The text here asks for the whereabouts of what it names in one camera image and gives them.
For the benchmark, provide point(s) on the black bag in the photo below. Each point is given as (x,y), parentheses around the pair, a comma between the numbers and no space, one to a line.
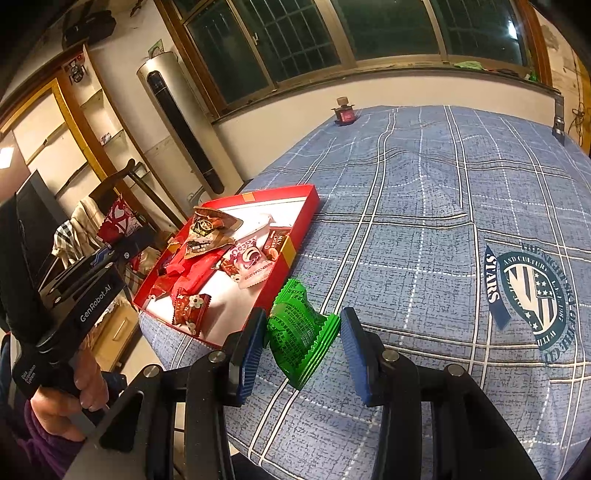
(88,26)

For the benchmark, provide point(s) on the wooden framed window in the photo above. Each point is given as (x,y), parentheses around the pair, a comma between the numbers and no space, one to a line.
(360,32)

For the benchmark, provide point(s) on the pink white snack packet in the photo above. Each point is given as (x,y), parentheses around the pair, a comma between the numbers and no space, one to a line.
(251,264)

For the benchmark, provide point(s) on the black monitor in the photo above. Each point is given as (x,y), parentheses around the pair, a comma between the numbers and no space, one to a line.
(23,249)

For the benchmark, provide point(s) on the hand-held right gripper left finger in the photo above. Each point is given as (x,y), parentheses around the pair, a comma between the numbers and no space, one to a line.
(244,364)

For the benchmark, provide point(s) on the red heart print bag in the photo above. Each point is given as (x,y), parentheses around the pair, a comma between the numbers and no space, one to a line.
(119,222)

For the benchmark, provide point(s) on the wooden wall cabinet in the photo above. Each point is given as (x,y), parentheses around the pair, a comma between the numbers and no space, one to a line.
(69,138)

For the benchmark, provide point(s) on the red cardboard box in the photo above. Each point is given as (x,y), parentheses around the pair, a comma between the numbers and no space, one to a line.
(231,318)

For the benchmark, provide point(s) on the green snack packet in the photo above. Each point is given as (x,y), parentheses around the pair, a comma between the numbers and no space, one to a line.
(295,332)

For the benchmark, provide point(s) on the blue plaid bedsheet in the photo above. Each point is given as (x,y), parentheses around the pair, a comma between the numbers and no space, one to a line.
(438,230)

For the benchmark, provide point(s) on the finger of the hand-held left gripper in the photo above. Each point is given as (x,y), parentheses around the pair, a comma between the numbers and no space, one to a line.
(92,263)
(78,288)

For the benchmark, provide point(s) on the dark wooden chair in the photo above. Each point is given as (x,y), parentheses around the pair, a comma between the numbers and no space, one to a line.
(138,177)

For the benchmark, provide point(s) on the brown triangular snack packet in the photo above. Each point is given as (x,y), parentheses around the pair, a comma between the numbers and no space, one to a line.
(205,235)

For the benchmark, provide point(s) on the tower air conditioner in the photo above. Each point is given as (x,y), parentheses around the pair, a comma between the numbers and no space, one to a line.
(180,120)

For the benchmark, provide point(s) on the person's left forearm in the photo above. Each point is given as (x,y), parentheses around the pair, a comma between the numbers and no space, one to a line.
(27,447)

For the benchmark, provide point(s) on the black flashlight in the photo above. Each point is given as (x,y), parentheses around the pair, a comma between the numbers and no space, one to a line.
(558,120)

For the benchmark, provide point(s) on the red floral candy packet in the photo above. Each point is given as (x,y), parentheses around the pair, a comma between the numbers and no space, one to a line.
(190,313)

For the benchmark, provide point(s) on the wooden bedside cabinet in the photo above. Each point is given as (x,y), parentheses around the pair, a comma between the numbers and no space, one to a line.
(115,332)

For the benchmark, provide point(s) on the green cloth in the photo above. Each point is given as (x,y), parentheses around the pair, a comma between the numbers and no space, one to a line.
(468,65)

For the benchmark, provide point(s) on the small pink bottle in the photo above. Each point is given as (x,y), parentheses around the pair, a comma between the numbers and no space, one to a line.
(344,113)

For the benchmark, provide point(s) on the large red snack packet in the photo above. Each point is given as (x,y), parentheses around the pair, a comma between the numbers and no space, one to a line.
(194,272)

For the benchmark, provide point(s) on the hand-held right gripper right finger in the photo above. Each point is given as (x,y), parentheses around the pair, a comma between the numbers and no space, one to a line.
(354,364)

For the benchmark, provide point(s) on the person's left hand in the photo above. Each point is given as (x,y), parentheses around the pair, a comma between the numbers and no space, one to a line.
(53,410)

